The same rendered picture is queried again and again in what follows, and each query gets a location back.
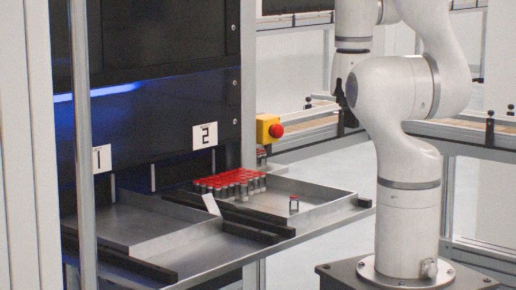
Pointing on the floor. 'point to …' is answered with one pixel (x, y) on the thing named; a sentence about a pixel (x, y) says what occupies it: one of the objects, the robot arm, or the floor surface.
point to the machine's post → (246, 111)
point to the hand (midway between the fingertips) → (351, 118)
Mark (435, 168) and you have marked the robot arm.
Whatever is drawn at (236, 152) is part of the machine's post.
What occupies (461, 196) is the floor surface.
